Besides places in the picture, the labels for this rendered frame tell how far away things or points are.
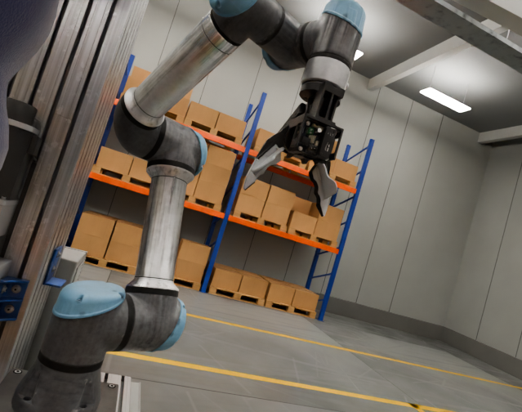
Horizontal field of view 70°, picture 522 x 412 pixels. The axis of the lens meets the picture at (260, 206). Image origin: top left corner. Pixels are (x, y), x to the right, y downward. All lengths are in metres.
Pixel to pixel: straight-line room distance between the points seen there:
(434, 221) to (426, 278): 1.65
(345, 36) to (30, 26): 0.52
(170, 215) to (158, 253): 0.09
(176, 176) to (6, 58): 0.70
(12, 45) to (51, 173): 0.72
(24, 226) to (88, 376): 0.35
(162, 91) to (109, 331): 0.47
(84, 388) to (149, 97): 0.56
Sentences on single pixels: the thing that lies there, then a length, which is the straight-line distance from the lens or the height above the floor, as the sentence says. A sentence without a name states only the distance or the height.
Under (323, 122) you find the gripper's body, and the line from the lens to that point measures 0.60.
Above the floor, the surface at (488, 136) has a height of 6.03.
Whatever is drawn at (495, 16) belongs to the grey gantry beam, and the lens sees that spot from 2.87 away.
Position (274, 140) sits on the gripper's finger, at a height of 1.62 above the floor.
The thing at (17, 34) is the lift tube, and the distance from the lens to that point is 0.23.
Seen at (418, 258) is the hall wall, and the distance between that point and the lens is 11.59.
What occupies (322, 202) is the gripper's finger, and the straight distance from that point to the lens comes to 0.66.
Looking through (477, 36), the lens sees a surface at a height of 4.57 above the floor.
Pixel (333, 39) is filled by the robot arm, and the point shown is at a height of 1.79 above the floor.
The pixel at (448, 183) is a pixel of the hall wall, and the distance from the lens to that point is 12.13.
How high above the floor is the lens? 1.46
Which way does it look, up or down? 4 degrees up
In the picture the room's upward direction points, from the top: 17 degrees clockwise
